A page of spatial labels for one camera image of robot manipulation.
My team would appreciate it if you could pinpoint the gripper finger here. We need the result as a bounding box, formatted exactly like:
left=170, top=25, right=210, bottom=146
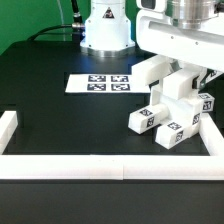
left=195, top=68, right=213, bottom=89

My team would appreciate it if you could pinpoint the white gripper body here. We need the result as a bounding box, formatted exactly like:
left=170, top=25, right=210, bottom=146
left=136, top=10, right=224, bottom=72

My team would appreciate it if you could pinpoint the white tagged cube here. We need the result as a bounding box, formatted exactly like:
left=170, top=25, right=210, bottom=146
left=199, top=93, right=215, bottom=112

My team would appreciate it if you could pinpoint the white chair seat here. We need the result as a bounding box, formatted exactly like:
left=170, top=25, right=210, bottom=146
left=150, top=83, right=208, bottom=141

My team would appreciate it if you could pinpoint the white chair back frame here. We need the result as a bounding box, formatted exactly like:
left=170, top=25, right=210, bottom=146
left=131, top=55, right=222, bottom=100

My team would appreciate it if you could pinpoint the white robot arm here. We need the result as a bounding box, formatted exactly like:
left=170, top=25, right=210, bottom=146
left=136, top=0, right=224, bottom=88

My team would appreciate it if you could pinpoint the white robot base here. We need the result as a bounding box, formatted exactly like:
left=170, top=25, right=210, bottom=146
left=80, top=0, right=135, bottom=57

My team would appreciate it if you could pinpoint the white right fence bar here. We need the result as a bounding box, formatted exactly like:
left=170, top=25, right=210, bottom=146
left=199, top=113, right=224, bottom=157

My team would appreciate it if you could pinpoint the white fence bar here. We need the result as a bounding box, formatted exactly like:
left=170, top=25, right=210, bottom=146
left=199, top=113, right=224, bottom=157
left=0, top=111, right=18, bottom=155
left=0, top=155, right=224, bottom=180

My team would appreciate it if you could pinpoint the white marker sheet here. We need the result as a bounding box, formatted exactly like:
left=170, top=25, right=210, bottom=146
left=65, top=74, right=150, bottom=93

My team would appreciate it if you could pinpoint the white left fence bar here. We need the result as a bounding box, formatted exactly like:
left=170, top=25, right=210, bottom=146
left=0, top=111, right=18, bottom=155

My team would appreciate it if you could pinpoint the white front fence bar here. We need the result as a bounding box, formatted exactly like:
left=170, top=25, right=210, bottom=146
left=0, top=155, right=224, bottom=180

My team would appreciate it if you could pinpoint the black cable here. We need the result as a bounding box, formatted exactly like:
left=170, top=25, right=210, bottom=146
left=26, top=0, right=87, bottom=42

